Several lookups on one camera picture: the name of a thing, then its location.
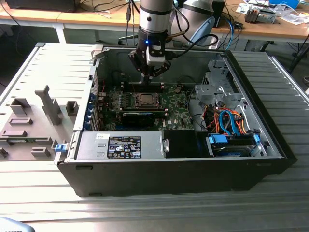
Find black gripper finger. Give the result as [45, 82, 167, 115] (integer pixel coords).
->
[149, 59, 172, 81]
[127, 50, 150, 84]

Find RAM slot white clips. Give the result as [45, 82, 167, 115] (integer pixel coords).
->
[121, 82, 165, 87]
[121, 86, 165, 90]

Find CPU cooler heatsink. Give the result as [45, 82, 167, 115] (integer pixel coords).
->
[244, 6, 278, 25]

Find beige case latch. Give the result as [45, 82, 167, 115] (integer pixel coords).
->
[90, 44, 105, 60]

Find green motherboard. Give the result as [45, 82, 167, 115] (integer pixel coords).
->
[96, 83, 195, 133]

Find perforated metal drive cage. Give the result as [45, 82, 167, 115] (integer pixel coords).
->
[202, 59, 234, 86]

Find small white device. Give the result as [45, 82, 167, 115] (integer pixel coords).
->
[209, 38, 221, 50]

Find black graphics card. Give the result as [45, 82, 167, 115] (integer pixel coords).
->
[121, 111, 156, 128]

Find wooden desk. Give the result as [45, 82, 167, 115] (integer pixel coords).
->
[0, 0, 141, 44]
[209, 0, 309, 44]

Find black speaker box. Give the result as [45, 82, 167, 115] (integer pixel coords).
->
[211, 0, 225, 29]

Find black plastic shroud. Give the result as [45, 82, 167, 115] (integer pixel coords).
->
[163, 129, 198, 158]

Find grey power supply unit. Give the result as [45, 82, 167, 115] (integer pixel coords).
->
[74, 131, 168, 160]

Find black computer box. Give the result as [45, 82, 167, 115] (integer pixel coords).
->
[4, 0, 79, 13]

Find hard disk in blue carrier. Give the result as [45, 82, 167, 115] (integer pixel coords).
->
[206, 133, 262, 158]

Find black PC case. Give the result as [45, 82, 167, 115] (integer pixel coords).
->
[56, 45, 298, 198]

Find grey parts rack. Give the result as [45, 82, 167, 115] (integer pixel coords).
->
[0, 84, 80, 162]

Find blue box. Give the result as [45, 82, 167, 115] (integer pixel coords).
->
[269, 0, 300, 8]

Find white papers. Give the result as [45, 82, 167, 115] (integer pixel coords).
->
[280, 11, 309, 26]

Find RAM stick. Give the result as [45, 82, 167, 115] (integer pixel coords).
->
[6, 138, 36, 144]

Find pale grey device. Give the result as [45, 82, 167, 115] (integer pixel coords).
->
[0, 216, 33, 232]

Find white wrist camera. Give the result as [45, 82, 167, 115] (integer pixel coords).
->
[146, 42, 167, 66]

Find thin black cable loop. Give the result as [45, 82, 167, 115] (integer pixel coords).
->
[178, 75, 195, 87]

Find black camera cable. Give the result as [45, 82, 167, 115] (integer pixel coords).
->
[168, 33, 220, 59]

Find blue SATA wire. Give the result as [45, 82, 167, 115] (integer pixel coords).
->
[218, 108, 239, 136]

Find orange SATA wire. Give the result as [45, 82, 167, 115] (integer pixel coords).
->
[207, 109, 249, 134]

